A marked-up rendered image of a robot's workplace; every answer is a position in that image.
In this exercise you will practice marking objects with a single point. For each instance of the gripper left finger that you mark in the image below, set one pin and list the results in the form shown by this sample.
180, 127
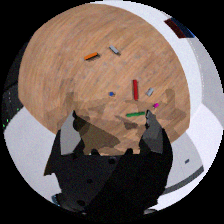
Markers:
67, 146

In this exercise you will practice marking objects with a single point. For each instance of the orange rod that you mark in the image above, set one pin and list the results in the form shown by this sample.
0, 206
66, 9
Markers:
90, 56

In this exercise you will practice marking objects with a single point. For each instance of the grey rod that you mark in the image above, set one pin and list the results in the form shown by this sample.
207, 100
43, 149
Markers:
113, 49
150, 91

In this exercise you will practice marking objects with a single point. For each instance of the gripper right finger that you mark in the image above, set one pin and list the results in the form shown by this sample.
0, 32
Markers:
155, 144

